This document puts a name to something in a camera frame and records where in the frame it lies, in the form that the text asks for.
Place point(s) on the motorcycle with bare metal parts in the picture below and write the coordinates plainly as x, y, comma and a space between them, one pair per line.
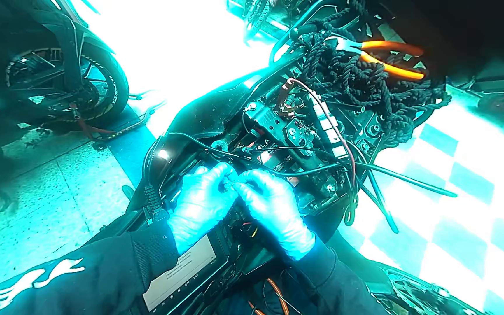
269, 13

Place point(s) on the black battery with printed label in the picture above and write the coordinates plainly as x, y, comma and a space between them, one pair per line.
278, 162

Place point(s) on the person's right thumb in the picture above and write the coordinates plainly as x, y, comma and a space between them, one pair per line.
244, 192

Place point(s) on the person's left hand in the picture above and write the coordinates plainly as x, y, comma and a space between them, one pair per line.
200, 201

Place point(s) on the person's right forearm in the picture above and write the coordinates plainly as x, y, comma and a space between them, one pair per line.
337, 284

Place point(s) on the black motorcycle with opened body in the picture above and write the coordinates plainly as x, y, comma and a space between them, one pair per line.
208, 107

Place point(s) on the person's right hand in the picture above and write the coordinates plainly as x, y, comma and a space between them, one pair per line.
274, 210

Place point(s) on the person's left fingers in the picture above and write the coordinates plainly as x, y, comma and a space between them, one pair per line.
223, 171

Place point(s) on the motorcycle with spoked black wheel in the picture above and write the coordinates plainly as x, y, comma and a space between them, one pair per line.
70, 83

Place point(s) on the person's left forearm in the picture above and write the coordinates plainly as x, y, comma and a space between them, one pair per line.
81, 271

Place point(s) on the white rectangular connector strip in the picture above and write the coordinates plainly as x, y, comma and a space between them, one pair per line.
326, 124

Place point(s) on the person's right index finger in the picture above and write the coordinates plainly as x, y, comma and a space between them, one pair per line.
254, 176

